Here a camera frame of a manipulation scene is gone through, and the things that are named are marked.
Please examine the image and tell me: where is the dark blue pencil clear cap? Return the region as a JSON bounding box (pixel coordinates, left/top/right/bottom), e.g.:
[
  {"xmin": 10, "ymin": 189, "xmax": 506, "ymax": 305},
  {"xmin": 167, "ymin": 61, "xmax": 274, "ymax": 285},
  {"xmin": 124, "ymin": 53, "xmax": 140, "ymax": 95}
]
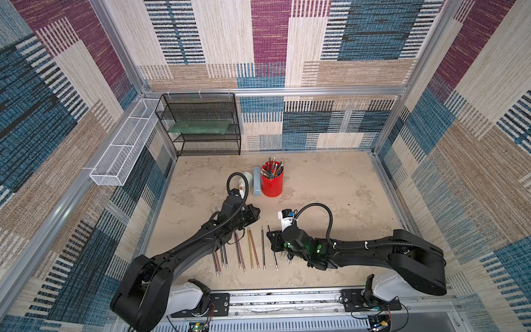
[{"xmin": 261, "ymin": 227, "xmax": 267, "ymax": 271}]

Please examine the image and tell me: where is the red pencil purple cap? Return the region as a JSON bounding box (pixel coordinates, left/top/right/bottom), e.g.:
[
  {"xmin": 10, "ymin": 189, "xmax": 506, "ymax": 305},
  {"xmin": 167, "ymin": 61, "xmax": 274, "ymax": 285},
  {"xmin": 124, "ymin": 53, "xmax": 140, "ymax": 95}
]
[{"xmin": 248, "ymin": 229, "xmax": 261, "ymax": 270}]

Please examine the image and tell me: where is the red striped pencil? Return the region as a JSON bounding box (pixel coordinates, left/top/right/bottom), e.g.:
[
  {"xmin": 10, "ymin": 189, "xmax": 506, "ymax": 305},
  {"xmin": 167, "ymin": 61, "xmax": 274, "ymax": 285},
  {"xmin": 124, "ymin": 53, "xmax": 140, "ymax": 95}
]
[{"xmin": 213, "ymin": 250, "xmax": 223, "ymax": 277}]

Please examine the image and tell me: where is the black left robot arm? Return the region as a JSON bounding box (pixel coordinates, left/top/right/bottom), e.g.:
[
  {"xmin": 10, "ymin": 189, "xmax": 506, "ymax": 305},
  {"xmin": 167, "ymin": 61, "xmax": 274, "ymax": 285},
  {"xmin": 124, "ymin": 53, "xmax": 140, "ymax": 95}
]
[{"xmin": 110, "ymin": 194, "xmax": 261, "ymax": 331}]

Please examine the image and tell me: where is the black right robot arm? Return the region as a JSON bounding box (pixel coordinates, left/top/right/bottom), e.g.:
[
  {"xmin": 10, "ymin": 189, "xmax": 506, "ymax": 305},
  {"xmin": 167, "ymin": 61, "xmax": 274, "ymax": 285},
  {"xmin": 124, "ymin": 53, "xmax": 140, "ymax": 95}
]
[{"xmin": 266, "ymin": 225, "xmax": 447, "ymax": 296}]

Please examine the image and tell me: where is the light blue eraser box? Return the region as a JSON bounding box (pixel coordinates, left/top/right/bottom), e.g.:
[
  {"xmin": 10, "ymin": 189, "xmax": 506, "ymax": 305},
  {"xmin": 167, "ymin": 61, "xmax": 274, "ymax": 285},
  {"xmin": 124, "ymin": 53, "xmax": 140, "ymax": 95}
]
[{"xmin": 253, "ymin": 167, "xmax": 261, "ymax": 196}]

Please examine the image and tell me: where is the red pencil holder cup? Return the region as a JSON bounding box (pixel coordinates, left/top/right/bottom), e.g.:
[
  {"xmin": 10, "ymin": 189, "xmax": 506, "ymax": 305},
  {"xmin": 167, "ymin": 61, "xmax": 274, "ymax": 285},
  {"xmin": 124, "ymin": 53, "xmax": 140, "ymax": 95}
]
[{"xmin": 261, "ymin": 160, "xmax": 284, "ymax": 197}]

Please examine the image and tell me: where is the green board on shelf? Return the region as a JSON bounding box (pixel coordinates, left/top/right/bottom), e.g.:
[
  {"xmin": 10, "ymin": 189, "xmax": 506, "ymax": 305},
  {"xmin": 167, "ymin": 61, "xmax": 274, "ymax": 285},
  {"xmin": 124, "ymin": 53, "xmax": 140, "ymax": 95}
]
[{"xmin": 168, "ymin": 120, "xmax": 231, "ymax": 134}]

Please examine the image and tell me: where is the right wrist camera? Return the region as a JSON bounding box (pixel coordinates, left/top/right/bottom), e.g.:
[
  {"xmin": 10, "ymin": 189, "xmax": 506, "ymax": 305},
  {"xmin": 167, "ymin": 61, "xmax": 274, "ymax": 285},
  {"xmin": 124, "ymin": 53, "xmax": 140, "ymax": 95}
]
[{"xmin": 278, "ymin": 209, "xmax": 295, "ymax": 232}]

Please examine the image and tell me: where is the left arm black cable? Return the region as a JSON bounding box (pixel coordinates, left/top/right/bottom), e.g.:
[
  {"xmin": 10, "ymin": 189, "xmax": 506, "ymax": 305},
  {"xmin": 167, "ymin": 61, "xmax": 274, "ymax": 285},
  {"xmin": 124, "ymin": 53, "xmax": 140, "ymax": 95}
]
[{"xmin": 136, "ymin": 172, "xmax": 250, "ymax": 291}]

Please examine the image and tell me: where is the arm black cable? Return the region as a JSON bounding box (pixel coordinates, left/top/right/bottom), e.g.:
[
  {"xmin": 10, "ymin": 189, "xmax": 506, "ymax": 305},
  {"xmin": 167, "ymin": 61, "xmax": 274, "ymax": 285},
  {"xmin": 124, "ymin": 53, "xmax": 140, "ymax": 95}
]
[
  {"xmin": 292, "ymin": 202, "xmax": 335, "ymax": 248},
  {"xmin": 136, "ymin": 172, "xmax": 250, "ymax": 291}
]

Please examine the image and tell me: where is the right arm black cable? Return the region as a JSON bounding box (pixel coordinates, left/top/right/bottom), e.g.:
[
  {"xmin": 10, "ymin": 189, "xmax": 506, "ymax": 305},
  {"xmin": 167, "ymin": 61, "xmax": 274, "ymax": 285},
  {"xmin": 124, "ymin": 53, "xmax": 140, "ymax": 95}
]
[{"xmin": 292, "ymin": 202, "xmax": 335, "ymax": 248}]

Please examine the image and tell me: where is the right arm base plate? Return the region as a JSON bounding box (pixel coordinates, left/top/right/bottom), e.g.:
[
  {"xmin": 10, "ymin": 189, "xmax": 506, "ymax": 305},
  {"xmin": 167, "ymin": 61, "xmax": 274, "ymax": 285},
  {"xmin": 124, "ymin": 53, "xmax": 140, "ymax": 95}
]
[{"xmin": 338, "ymin": 289, "xmax": 402, "ymax": 313}]

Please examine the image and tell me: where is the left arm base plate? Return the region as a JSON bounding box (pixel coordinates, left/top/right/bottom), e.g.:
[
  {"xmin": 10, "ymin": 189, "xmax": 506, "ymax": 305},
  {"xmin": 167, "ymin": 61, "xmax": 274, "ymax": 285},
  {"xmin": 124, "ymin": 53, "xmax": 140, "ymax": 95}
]
[{"xmin": 170, "ymin": 293, "xmax": 230, "ymax": 318}]

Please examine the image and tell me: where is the black wire mesh shelf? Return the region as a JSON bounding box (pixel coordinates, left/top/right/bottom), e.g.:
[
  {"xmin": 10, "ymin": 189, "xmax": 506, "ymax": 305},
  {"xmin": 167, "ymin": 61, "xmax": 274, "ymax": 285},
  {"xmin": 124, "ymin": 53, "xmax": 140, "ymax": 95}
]
[{"xmin": 155, "ymin": 93, "xmax": 241, "ymax": 156}]

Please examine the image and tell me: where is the white wire mesh basket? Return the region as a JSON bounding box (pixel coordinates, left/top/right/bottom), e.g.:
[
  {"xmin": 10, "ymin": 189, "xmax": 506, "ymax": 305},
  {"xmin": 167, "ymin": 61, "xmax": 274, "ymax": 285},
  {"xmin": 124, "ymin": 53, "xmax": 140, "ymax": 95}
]
[{"xmin": 90, "ymin": 98, "xmax": 159, "ymax": 186}]

